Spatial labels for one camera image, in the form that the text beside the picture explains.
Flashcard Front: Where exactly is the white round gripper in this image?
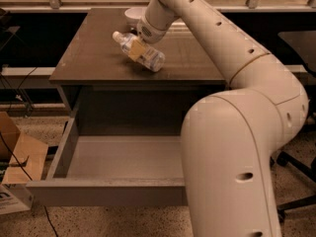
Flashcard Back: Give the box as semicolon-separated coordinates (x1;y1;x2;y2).
128;0;179;61

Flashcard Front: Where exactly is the blue-label plastic bottle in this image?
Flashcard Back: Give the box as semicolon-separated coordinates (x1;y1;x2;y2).
113;32;165;72

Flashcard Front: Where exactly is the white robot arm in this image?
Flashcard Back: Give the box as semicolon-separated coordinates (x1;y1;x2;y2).
137;0;308;237

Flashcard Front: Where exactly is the grey cabinet with glossy top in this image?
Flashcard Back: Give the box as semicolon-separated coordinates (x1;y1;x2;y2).
50;9;225;135

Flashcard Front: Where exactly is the open grey top drawer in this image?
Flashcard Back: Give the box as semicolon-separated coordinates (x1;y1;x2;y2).
27;112;187;206

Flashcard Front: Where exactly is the white ceramic bowl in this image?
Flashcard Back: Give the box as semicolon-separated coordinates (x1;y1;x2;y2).
124;7;146;28

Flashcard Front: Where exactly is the long white window bench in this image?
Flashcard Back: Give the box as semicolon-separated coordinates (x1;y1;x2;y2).
0;64;309;90

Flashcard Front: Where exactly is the brown cardboard box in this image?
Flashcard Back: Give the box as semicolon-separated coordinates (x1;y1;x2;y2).
0;112;48;185

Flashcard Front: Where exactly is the white printed box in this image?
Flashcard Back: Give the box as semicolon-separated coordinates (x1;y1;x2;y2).
0;185;34;215

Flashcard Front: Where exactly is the black floor cable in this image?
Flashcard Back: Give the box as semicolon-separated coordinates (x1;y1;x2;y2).
0;130;60;237

